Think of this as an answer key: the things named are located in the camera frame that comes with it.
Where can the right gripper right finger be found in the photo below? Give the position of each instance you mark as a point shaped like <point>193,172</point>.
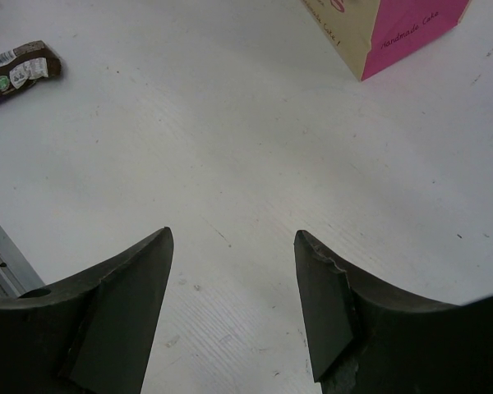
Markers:
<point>365,335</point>

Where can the beige pink paper bag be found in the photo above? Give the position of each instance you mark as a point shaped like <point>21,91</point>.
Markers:
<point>371,35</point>

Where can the aluminium table frame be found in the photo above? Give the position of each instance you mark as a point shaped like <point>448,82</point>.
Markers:
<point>17,276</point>

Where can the brown chocolate bar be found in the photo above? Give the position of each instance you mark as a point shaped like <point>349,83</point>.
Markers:
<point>23,66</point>

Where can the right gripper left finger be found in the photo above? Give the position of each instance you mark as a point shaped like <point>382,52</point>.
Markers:
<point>91,332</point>

